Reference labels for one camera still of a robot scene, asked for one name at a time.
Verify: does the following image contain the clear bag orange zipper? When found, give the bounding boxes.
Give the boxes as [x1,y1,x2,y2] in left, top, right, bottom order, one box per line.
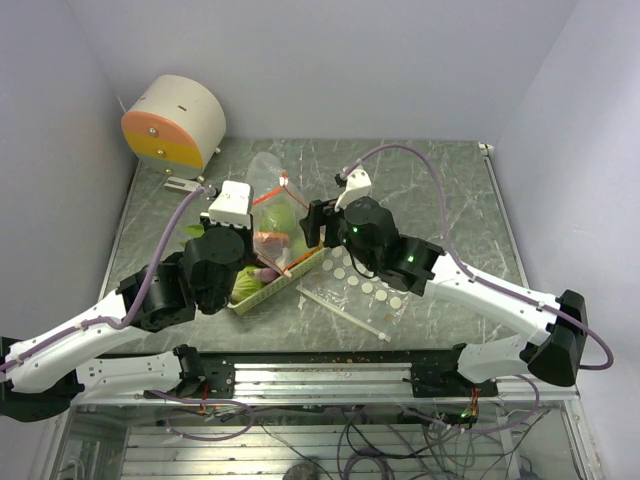
[245,152,318,275]

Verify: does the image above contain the red meat slab orange rind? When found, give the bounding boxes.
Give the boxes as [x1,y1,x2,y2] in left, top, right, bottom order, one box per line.
[253,231,290,256]

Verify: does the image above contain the purple onion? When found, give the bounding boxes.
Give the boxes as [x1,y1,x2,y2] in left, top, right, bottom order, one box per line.
[250,267,280,284]

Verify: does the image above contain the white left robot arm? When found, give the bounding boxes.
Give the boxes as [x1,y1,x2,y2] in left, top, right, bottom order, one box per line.
[1,225,255,423]

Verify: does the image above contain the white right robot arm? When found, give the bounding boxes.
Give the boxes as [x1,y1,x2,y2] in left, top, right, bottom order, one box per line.
[299,197,586,396]

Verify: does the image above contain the clear bag white dots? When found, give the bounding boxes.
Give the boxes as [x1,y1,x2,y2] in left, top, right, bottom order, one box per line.
[296,247,408,344]

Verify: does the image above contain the green custard apple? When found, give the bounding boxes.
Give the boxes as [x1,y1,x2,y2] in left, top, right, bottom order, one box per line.
[290,236,311,260]

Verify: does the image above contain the large green cabbage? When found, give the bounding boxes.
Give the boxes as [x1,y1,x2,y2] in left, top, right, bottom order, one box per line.
[259,205,297,234]

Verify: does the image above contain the green leafy vegetable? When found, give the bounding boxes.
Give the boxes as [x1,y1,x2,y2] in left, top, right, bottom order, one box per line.
[183,224,205,239]

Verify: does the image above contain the small green cabbage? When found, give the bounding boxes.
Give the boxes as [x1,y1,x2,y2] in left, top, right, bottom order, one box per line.
[231,265,265,304]

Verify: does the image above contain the pale green perforated basket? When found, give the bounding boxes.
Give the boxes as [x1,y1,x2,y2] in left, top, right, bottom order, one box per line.
[227,248,324,316]

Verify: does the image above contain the small white grey block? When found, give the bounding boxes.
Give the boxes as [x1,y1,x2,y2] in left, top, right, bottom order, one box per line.
[163,176,202,194]

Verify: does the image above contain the round drawer cabinet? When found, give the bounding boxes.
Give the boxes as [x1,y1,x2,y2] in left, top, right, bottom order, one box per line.
[121,75,227,180]

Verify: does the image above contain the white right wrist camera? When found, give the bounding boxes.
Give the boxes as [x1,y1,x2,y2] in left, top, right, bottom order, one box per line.
[334,165,372,211]

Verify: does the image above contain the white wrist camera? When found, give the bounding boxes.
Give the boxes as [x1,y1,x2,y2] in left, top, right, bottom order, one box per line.
[334,165,372,211]
[208,180,253,229]

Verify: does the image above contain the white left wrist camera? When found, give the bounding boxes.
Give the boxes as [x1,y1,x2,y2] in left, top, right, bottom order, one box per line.
[208,180,253,229]

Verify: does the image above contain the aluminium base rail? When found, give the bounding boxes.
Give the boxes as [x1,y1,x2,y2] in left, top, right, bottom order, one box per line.
[64,349,581,406]

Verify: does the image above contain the loose cables under table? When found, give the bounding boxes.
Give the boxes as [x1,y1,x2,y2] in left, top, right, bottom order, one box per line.
[159,389,556,480]

